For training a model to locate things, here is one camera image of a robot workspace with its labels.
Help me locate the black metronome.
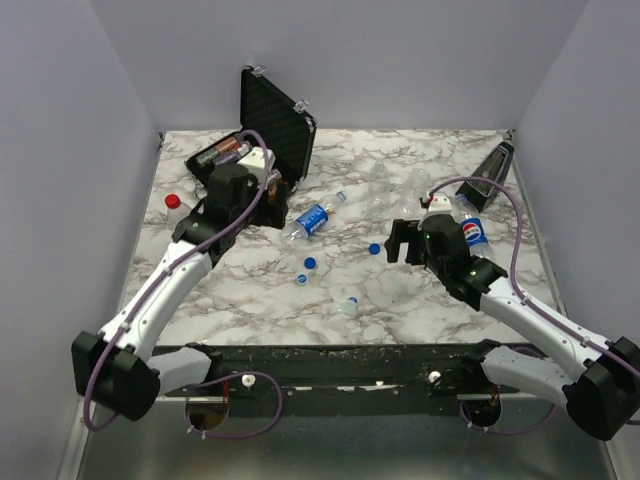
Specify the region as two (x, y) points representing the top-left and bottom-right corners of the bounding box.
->
(456, 141), (515, 213)

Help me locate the blue bottle cap left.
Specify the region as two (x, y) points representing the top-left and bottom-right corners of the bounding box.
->
(304, 257), (317, 269)

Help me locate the red label plastic bottle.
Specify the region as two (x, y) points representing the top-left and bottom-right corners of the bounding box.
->
(166, 194), (192, 233)

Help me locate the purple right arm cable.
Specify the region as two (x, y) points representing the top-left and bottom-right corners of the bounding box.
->
(424, 175), (640, 435)

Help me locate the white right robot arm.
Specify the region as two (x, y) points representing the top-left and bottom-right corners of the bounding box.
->
(385, 214), (639, 441)

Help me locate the black poker chip case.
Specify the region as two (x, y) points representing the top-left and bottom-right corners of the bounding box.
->
(185, 65), (317, 193)

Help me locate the clear plastic bottle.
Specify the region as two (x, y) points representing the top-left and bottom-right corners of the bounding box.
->
(366, 160), (391, 221)
(382, 168), (431, 234)

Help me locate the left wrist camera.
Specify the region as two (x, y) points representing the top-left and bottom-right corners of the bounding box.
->
(238, 147), (275, 178)

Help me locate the pepsi bottle near metronome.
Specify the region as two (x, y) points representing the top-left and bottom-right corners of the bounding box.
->
(453, 194), (495, 260)

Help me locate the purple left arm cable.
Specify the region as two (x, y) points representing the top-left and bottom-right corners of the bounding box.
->
(82, 129), (285, 441)

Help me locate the clear plastic bottle right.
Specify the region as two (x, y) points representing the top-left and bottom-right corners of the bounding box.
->
(382, 168), (431, 234)

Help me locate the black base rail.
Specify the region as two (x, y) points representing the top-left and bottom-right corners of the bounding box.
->
(154, 342), (521, 419)

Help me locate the blue label pepsi bottle lying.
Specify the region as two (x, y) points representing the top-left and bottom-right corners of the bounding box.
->
(281, 191), (347, 245)

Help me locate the red bottle cap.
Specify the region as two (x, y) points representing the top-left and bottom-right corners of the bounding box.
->
(164, 194), (182, 210)

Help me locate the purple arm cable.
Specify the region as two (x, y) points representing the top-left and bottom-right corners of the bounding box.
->
(424, 175), (640, 435)
(82, 129), (285, 441)

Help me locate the clear plastic bottle left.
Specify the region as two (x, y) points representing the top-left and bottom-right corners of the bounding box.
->
(366, 160), (391, 221)

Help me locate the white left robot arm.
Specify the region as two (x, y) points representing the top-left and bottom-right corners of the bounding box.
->
(71, 162), (272, 432)

